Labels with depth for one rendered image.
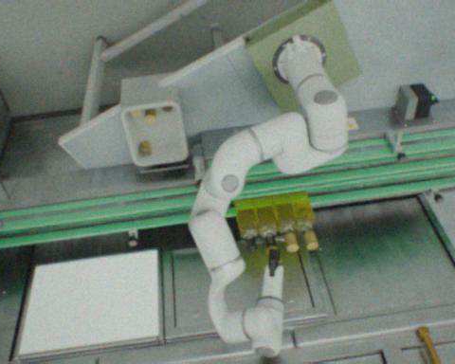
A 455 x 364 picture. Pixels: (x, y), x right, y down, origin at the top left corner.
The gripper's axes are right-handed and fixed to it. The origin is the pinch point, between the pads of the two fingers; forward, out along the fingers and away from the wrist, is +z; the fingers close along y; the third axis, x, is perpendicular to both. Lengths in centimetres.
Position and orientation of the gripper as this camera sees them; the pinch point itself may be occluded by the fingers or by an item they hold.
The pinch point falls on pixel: (274, 259)
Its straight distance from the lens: 142.0
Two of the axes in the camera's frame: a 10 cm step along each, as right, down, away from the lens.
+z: 1.4, -7.0, 7.0
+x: -9.9, -0.6, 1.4
